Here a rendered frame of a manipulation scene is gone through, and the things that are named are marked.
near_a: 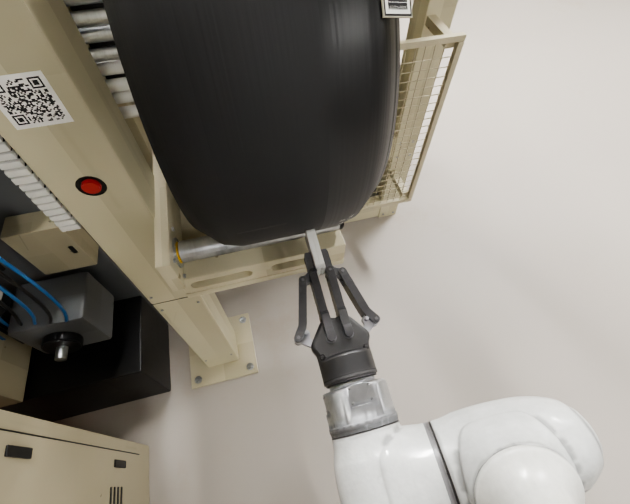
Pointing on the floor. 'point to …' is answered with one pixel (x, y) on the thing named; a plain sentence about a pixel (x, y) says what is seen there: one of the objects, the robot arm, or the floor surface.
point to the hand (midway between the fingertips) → (315, 252)
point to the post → (91, 157)
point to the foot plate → (203, 376)
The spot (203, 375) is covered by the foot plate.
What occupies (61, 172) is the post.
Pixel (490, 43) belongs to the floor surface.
